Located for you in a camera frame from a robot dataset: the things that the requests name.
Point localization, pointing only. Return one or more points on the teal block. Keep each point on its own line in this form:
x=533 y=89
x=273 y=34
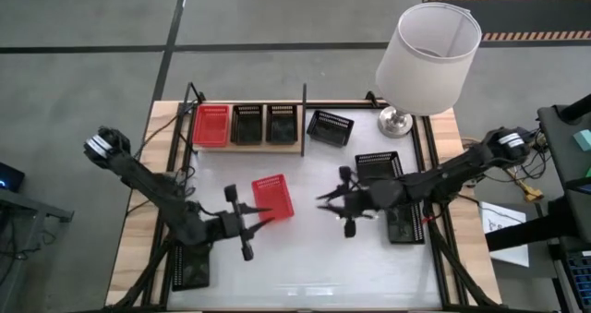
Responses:
x=584 y=140

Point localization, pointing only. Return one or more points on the wooden shelf with black posts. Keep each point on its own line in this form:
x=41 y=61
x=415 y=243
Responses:
x=249 y=149

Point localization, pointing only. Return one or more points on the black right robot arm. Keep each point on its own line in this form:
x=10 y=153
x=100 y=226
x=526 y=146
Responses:
x=443 y=176

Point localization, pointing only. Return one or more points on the red plastic slotted basket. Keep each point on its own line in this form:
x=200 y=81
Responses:
x=272 y=197
x=211 y=128

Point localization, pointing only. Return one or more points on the black plastic slotted basket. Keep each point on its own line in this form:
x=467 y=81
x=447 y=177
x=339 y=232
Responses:
x=247 y=130
x=401 y=227
x=376 y=165
x=281 y=130
x=329 y=130
x=191 y=271

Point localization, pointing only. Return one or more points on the black device blue light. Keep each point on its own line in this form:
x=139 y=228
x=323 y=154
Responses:
x=9 y=176

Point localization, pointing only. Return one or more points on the black side desk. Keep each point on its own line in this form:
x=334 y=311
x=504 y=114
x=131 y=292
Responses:
x=563 y=165

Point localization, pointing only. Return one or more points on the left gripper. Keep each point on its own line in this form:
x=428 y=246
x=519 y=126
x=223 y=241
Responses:
x=229 y=224

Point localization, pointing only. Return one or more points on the black hazard-striped floor mat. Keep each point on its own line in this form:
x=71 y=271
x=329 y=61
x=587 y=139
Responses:
x=531 y=17

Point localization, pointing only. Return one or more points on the yellow connector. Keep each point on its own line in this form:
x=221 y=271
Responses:
x=532 y=194

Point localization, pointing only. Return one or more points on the blue slotted crate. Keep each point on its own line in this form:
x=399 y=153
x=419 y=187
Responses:
x=581 y=276

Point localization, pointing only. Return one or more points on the white paper sheet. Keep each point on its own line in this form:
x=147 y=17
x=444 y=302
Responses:
x=503 y=239

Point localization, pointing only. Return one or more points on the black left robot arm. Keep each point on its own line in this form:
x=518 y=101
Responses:
x=152 y=188

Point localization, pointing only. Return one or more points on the grey metal table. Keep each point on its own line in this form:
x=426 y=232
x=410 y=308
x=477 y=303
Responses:
x=32 y=204

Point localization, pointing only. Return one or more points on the white shade silver lamp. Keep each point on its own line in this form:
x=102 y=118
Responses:
x=425 y=73

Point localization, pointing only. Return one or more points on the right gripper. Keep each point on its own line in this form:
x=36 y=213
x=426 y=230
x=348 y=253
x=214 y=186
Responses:
x=358 y=201

